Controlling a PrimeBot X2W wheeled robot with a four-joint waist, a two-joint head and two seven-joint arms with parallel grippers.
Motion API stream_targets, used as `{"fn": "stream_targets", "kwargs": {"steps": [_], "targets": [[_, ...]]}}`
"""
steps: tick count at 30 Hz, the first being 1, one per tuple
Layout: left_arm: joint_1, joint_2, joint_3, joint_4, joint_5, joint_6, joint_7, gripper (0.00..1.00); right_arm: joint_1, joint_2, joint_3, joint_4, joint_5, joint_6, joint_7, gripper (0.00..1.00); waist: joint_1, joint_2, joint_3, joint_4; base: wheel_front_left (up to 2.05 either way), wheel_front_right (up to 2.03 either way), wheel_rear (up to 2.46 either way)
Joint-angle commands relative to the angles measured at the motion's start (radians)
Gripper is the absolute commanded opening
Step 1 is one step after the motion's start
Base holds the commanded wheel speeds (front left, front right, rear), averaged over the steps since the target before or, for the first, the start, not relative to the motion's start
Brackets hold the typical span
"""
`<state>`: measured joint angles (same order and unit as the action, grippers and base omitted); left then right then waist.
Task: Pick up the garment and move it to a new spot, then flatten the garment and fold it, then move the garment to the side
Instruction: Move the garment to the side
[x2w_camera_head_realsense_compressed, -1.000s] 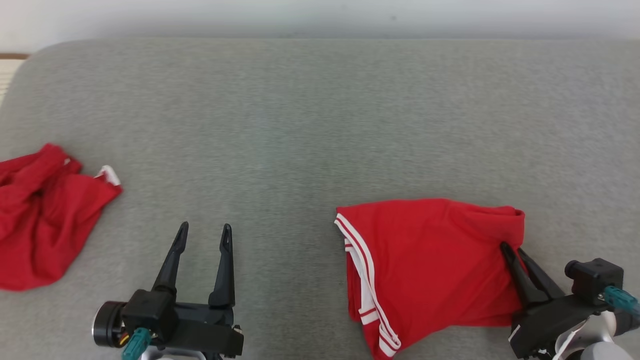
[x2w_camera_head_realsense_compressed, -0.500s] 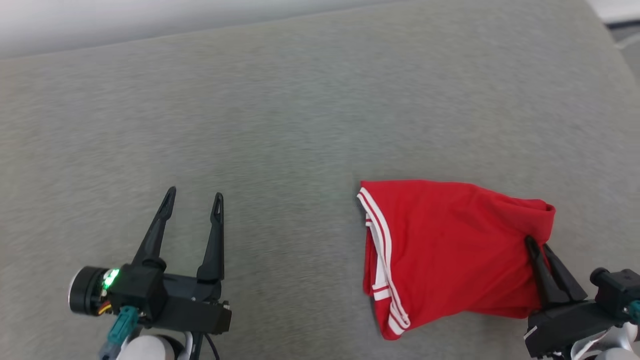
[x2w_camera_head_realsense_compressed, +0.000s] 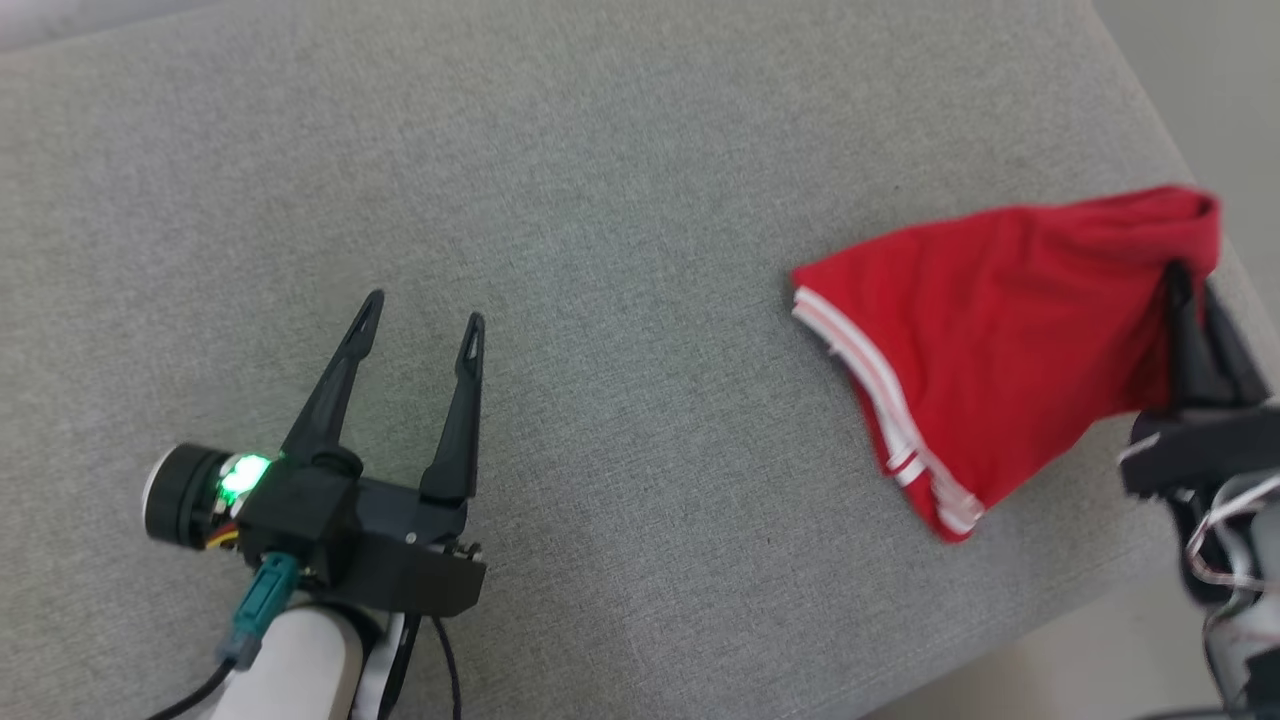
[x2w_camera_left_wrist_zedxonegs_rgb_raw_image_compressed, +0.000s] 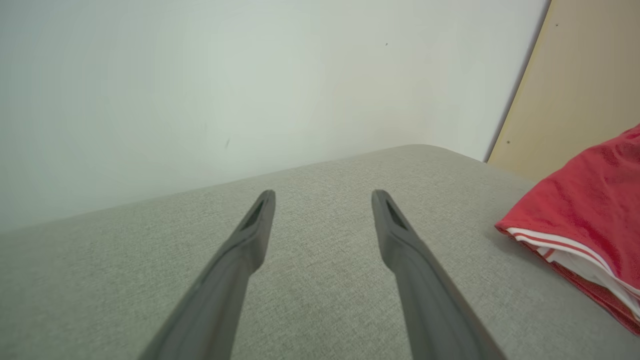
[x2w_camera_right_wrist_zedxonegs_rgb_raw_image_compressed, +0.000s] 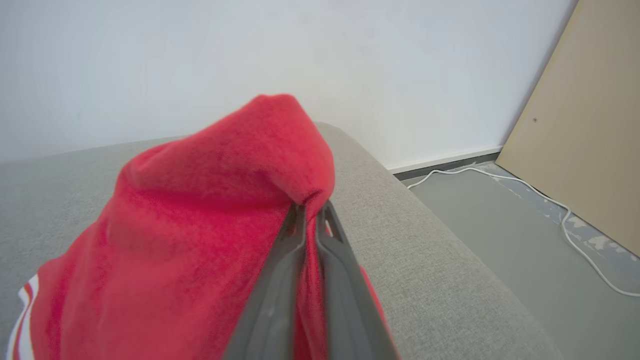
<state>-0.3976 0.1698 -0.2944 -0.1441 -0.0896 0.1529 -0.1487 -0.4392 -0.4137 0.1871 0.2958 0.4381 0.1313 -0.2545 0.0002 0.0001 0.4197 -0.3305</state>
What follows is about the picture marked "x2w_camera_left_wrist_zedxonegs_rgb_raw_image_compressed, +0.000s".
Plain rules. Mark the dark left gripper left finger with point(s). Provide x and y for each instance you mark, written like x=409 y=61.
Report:
x=225 y=290

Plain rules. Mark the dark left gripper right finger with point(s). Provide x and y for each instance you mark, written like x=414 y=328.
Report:
x=425 y=290

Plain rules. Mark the red basketball jersey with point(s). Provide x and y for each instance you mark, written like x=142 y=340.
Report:
x=595 y=200

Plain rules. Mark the grey fabric sofa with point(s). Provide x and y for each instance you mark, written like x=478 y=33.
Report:
x=325 y=280

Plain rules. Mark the beige wooden board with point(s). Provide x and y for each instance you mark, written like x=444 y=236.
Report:
x=575 y=75

